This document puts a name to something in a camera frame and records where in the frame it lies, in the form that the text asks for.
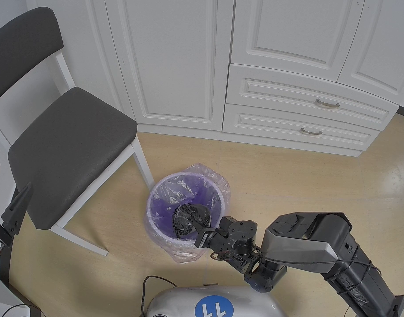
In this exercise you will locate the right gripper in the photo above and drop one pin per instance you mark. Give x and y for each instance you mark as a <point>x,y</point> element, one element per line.
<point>211,239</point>

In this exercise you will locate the black plastic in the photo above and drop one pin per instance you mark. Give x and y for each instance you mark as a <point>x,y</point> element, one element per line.
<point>188,218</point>

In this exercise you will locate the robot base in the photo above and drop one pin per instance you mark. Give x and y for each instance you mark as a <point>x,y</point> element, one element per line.
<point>188,299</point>

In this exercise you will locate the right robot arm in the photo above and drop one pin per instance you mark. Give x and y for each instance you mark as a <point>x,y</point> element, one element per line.
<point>324,243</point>

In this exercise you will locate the purple plastic bag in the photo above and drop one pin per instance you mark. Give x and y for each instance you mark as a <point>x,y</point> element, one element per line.
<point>162,209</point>

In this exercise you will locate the white trash bin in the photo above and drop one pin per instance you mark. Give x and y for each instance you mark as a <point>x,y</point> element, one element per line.
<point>152,226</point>

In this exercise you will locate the dark grey white-framed chair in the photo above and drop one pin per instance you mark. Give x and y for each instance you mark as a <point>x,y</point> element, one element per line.
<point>73,134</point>

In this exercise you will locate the white wardrobe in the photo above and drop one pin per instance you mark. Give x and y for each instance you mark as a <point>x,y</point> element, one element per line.
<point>185,51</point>

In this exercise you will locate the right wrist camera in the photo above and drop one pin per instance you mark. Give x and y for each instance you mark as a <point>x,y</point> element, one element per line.
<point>227,225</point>

